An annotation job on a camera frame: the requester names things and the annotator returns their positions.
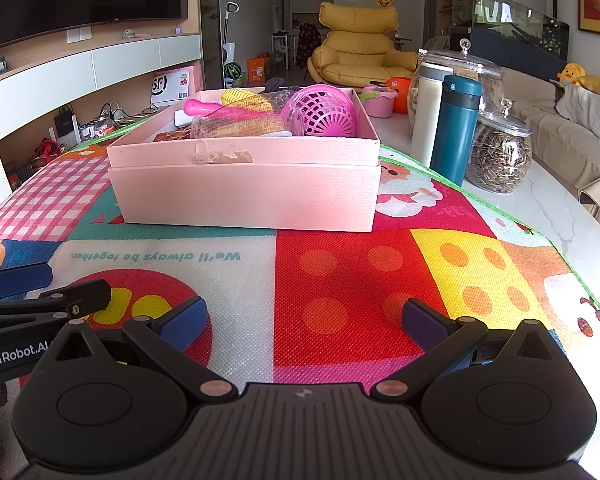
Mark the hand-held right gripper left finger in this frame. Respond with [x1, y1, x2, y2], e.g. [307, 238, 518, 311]
[55, 296, 234, 405]

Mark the dark dotted blanket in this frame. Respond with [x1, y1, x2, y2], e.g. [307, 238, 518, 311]
[296, 22, 322, 69]

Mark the yellow corn toy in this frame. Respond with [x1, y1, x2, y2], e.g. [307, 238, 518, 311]
[221, 89, 271, 106]

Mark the pink plastic basket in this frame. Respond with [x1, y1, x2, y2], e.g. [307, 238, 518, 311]
[280, 85, 359, 139]

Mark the small white shelf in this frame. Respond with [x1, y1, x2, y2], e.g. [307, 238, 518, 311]
[271, 32, 294, 69]

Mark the sofa with grey cover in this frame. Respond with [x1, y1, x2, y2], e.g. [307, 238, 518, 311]
[500, 67, 600, 241]

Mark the clear packet of bread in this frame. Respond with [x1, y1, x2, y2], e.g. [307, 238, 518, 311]
[190, 109, 293, 139]

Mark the glass jar of seeds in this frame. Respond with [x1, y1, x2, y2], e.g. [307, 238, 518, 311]
[464, 97, 534, 195]

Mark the yellow armchair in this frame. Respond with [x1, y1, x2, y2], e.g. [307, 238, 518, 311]
[307, 1, 421, 89]

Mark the colourful printed play mat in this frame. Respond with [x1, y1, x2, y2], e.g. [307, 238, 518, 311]
[0, 137, 600, 411]

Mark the orange cardboard box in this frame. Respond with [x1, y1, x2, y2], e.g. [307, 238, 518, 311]
[247, 57, 271, 84]

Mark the white printed envelope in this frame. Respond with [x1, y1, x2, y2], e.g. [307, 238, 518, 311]
[151, 66, 197, 109]

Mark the white stick vacuum cleaner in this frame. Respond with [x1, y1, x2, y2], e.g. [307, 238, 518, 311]
[222, 2, 241, 69]

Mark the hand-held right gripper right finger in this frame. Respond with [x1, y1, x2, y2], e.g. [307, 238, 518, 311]
[371, 298, 556, 403]

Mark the large glass jar with lid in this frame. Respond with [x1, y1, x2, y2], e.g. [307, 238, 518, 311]
[407, 39, 504, 131]

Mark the white wooden wall cabinet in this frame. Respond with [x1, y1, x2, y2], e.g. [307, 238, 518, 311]
[0, 0, 206, 192]

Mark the glass fish tank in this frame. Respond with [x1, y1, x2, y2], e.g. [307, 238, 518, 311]
[472, 0, 571, 61]

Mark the white thermos bottle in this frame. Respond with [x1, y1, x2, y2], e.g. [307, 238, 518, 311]
[411, 63, 454, 157]

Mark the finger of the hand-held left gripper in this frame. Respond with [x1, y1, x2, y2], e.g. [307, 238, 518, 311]
[0, 279, 112, 318]
[0, 261, 54, 301]

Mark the pink plastic toy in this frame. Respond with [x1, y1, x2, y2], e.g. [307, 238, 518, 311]
[182, 99, 227, 117]

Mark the orange plastic bucket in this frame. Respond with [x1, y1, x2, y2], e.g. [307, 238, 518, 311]
[384, 76, 414, 115]

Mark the dark blue cabinet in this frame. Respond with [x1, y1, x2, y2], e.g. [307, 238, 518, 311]
[470, 27, 569, 79]

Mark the small pink plastic bucket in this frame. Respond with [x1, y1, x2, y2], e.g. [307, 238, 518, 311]
[357, 86, 399, 119]

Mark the teal thermos bottle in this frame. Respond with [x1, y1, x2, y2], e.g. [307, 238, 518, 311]
[430, 75, 484, 187]

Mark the pink cardboard box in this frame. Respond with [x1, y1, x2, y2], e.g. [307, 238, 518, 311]
[106, 87, 382, 233]

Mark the yellow plush duck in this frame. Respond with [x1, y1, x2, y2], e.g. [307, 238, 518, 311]
[555, 62, 600, 107]

